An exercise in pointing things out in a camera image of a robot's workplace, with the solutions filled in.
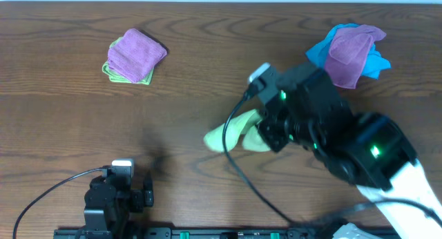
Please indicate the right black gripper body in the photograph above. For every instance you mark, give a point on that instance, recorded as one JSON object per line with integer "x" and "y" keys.
{"x": 278, "y": 132}

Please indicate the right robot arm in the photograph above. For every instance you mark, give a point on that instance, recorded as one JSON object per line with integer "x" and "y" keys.
{"x": 367, "y": 150}

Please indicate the light green microfiber cloth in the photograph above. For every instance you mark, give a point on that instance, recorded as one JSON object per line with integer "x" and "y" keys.
{"x": 244, "y": 126}

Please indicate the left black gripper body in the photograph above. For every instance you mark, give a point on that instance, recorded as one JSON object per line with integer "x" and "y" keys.
{"x": 139, "y": 200}

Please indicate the folded green cloth underneath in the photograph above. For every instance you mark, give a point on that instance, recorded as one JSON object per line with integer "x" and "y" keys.
{"x": 114, "y": 74}

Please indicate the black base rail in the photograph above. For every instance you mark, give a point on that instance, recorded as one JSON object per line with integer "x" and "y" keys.
{"x": 167, "y": 233}

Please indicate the crumpled purple cloth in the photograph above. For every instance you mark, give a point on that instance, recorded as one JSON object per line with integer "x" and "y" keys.
{"x": 348, "y": 52}

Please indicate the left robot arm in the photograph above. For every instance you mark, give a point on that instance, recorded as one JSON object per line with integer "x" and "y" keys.
{"x": 110, "y": 201}

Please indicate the folded purple cloth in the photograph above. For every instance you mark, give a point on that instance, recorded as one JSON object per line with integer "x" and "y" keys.
{"x": 134, "y": 54}

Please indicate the crumpled blue cloth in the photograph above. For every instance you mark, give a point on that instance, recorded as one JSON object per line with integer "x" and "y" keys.
{"x": 375, "y": 62}

